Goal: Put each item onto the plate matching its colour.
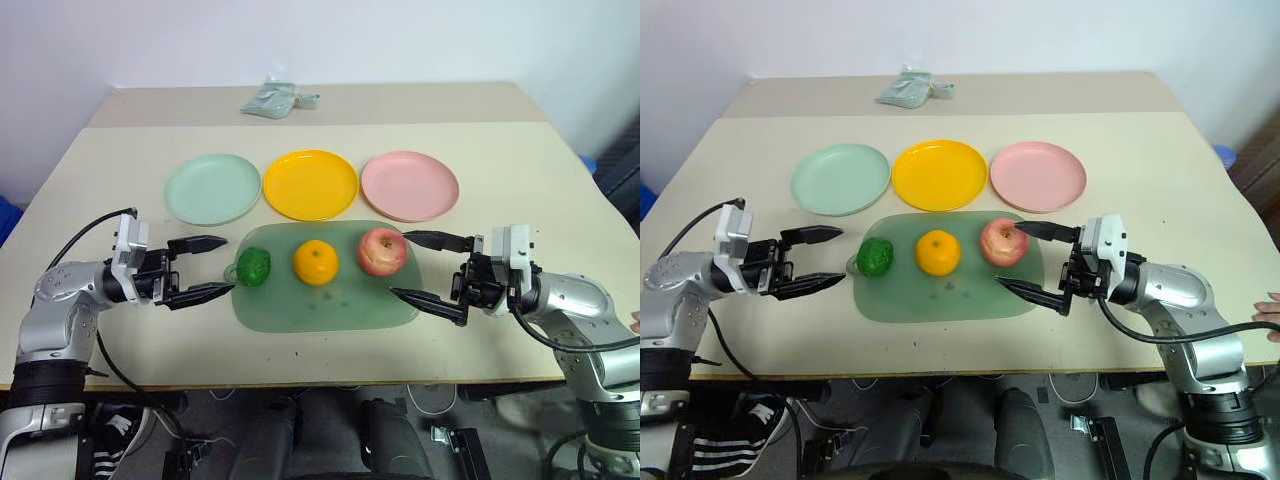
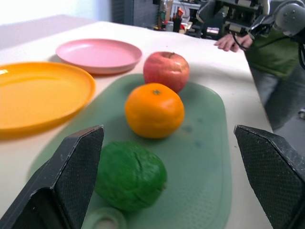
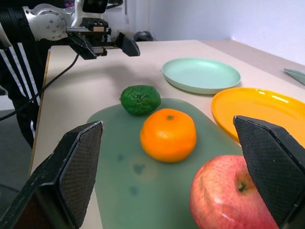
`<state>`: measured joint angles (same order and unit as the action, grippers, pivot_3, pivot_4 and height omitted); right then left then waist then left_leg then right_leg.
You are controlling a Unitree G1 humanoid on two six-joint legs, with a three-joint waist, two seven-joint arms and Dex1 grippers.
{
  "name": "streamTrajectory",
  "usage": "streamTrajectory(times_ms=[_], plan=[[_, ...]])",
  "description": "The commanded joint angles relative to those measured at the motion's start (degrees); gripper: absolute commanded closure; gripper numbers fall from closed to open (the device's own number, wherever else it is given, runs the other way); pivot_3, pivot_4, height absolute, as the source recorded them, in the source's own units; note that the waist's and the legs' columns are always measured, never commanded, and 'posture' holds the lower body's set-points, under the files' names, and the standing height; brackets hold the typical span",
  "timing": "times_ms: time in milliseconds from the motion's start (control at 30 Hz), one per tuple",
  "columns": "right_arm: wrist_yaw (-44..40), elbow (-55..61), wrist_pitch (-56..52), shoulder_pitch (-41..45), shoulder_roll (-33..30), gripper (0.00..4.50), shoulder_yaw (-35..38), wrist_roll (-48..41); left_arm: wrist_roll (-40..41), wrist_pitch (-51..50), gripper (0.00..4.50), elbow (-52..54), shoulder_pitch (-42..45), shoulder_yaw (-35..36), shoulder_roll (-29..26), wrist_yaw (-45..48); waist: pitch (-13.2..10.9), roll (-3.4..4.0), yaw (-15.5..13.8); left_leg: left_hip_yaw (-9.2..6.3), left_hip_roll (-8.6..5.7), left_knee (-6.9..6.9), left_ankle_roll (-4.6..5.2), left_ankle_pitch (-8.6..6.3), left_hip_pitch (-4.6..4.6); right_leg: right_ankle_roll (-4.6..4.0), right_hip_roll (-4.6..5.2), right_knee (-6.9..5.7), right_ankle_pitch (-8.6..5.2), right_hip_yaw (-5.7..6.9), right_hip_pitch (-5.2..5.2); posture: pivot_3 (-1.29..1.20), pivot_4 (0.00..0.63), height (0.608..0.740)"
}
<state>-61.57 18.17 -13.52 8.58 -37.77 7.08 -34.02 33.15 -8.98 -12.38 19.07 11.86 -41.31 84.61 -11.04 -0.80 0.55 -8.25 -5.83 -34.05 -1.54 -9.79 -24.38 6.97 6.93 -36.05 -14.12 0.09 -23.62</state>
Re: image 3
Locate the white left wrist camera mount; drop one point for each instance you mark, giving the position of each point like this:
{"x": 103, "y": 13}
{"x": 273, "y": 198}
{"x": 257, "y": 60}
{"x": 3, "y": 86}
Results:
{"x": 77, "y": 14}

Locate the orange mandarin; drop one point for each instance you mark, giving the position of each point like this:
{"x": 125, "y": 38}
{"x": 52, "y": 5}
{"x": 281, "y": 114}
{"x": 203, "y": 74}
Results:
{"x": 168, "y": 136}

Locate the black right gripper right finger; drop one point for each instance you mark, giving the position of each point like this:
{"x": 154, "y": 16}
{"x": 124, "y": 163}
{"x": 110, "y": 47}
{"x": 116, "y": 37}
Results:
{"x": 274, "y": 167}

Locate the yellow plate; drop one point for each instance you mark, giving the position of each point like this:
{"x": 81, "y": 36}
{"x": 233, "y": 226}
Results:
{"x": 257, "y": 107}

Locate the light green plate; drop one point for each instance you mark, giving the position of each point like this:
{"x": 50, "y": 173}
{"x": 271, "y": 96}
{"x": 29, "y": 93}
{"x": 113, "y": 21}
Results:
{"x": 200, "y": 75}

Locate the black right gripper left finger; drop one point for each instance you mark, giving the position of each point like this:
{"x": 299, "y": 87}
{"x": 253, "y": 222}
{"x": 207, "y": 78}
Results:
{"x": 52, "y": 190}

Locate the dark background object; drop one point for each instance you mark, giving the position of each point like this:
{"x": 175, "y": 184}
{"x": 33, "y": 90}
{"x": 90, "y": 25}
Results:
{"x": 143, "y": 36}

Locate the grey green flat mat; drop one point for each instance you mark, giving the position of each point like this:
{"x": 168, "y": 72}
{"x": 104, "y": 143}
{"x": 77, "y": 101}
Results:
{"x": 296, "y": 75}

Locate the red apple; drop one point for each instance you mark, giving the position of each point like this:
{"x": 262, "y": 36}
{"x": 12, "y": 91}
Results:
{"x": 219, "y": 190}

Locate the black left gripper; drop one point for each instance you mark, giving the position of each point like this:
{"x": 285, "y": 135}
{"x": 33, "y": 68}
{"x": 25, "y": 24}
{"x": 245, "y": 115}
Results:
{"x": 95, "y": 31}

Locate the green mandarin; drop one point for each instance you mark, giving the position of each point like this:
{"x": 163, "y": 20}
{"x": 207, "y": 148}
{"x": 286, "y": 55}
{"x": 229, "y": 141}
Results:
{"x": 140, "y": 99}

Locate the dark green mat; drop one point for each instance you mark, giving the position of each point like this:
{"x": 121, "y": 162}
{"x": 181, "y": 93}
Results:
{"x": 143, "y": 186}

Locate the person in black striped trousers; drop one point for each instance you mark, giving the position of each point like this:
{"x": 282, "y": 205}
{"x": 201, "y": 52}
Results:
{"x": 21, "y": 83}

